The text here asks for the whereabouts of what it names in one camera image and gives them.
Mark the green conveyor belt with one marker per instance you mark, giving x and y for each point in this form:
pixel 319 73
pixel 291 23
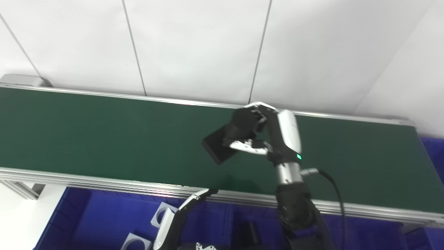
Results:
pixel 104 135
pixel 104 180

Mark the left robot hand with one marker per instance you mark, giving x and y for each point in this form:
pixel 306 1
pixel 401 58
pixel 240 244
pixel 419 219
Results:
pixel 170 229

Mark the blue plastic bin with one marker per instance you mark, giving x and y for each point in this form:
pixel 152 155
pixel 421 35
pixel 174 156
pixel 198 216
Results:
pixel 432 152
pixel 104 222
pixel 367 236

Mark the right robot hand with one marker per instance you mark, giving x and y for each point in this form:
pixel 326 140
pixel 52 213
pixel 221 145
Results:
pixel 286 135

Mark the black cylinder block part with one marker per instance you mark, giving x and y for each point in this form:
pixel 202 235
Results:
pixel 239 128
pixel 248 236

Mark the aluminium conveyor leg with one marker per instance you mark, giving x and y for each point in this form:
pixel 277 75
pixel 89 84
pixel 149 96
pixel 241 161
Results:
pixel 20 189

